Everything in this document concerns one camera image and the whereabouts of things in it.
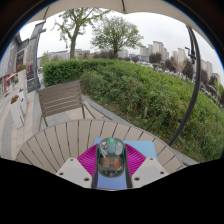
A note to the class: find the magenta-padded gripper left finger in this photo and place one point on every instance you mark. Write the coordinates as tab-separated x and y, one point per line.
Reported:
71	170

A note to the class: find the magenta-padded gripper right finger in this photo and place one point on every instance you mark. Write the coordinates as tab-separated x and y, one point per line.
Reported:
151	170

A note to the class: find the blue mouse pad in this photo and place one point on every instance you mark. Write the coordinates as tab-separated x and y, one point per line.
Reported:
143	148

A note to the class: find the brown slatted chair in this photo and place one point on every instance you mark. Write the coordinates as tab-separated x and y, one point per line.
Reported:
60	98

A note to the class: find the tall white flower planter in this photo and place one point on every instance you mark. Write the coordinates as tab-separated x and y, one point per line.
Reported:
22	80
18	115

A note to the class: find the dark curved parasol pole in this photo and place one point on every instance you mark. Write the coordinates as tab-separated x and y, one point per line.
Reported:
196	83

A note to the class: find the far apartment buildings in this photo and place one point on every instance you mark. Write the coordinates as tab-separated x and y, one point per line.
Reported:
158	48

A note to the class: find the grey shopfront building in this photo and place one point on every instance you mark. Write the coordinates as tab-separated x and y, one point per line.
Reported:
10	63

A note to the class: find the sparse-leaved tree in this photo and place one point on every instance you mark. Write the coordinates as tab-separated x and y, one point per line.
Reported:
72	46

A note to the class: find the full-crowned green tree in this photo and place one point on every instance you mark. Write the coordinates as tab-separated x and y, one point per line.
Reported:
115	33

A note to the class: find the beige parasol canopy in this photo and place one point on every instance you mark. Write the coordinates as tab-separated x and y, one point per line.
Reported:
100	4

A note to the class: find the grey lamp post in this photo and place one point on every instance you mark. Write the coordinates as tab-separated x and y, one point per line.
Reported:
34	63

